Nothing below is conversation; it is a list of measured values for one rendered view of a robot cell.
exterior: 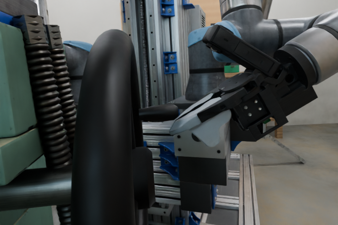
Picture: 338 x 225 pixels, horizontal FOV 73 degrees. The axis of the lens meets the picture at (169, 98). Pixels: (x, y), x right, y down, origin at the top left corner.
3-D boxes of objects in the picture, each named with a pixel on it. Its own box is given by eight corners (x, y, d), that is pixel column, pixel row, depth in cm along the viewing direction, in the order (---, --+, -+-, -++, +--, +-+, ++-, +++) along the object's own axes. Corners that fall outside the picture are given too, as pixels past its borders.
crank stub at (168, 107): (179, 123, 33) (179, 109, 32) (139, 126, 33) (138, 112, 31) (177, 114, 35) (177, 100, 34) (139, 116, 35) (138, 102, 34)
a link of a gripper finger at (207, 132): (188, 166, 32) (245, 132, 32) (166, 132, 31) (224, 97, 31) (185, 157, 35) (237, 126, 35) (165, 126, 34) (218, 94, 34)
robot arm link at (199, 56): (186, 69, 82) (184, 30, 80) (223, 67, 82) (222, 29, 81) (190, 69, 70) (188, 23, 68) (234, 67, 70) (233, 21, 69)
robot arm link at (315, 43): (331, 23, 29) (293, 31, 37) (299, 42, 29) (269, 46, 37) (354, 73, 30) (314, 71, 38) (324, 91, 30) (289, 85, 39)
